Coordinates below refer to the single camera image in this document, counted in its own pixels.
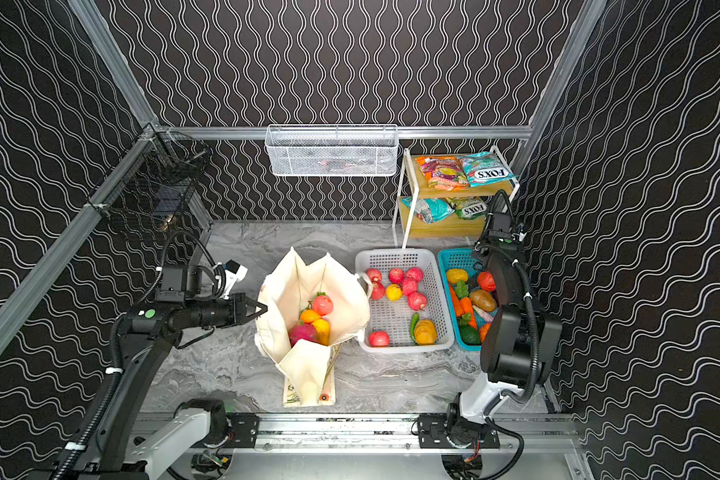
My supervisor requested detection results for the green Fox's bag lower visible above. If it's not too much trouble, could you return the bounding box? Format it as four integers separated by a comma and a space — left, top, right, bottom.
446, 197, 488, 220

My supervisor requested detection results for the orange candy bag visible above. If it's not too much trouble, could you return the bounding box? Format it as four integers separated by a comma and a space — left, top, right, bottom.
415, 156, 469, 191

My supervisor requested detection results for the pink dragon fruit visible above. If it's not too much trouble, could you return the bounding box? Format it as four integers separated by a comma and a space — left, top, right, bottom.
288, 324, 319, 347

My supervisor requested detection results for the orange tangerine with leaf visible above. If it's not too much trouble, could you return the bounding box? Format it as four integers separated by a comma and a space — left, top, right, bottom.
299, 309, 322, 324

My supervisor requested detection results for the white wooden two-tier shelf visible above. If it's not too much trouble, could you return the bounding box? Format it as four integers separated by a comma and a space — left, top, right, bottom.
392, 148, 520, 249

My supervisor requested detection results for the striped purple eggplant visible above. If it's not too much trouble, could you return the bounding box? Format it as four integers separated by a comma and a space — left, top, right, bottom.
473, 306, 494, 323

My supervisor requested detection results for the yellow pepper in teal basket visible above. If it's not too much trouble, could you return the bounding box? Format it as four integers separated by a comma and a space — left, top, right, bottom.
446, 268, 469, 285

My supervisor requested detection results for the white plastic fruit basket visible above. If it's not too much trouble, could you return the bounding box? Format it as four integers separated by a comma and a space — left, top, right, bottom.
355, 248, 455, 354

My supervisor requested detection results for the red apple with stem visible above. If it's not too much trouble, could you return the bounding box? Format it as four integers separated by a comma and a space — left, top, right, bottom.
407, 291, 428, 312

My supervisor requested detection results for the black wire wall basket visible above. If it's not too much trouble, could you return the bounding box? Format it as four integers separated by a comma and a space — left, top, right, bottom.
92, 132, 212, 240

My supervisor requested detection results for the floral canvas grocery bag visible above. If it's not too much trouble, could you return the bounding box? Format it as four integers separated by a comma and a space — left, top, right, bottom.
254, 249, 373, 408

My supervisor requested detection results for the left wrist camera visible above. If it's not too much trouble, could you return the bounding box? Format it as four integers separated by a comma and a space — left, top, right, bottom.
212, 260, 248, 300

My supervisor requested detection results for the yellow lemon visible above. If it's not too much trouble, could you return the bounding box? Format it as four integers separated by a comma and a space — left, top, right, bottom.
311, 318, 331, 346

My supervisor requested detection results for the red peach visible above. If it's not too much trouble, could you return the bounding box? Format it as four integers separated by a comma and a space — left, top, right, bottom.
370, 281, 386, 300
366, 268, 383, 283

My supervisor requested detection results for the red peach middle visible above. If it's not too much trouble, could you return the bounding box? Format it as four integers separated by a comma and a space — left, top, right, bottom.
370, 281, 386, 300

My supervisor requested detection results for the white wire wall basket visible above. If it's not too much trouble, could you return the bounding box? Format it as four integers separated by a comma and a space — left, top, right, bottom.
265, 124, 399, 177

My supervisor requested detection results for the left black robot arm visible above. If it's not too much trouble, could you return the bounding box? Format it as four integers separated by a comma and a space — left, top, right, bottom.
28, 293, 268, 479

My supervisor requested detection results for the teal snack bag lower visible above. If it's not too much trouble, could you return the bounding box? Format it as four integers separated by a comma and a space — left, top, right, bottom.
401, 197, 454, 224

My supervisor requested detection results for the teal Fox's candy bag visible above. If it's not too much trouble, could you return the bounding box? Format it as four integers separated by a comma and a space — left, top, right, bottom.
459, 152, 515, 188

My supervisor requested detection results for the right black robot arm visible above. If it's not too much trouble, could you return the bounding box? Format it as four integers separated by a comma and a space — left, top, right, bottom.
445, 212, 562, 448

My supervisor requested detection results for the green pepper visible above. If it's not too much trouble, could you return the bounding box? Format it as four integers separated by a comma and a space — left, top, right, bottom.
459, 324, 481, 346

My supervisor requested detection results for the red apple back right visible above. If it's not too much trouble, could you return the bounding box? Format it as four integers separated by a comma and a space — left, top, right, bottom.
405, 267, 424, 282

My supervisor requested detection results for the red tomato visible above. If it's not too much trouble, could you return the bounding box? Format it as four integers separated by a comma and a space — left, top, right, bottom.
477, 271, 497, 292

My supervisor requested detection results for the teal plastic vegetable basket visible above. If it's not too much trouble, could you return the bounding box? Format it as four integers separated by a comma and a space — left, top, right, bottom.
437, 247, 499, 352

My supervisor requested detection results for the brown potato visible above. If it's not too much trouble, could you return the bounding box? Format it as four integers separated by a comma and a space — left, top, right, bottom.
469, 289, 498, 313

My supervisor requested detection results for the orange carrot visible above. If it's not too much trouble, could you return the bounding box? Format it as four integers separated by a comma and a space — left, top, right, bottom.
448, 285, 464, 319
458, 296, 477, 329

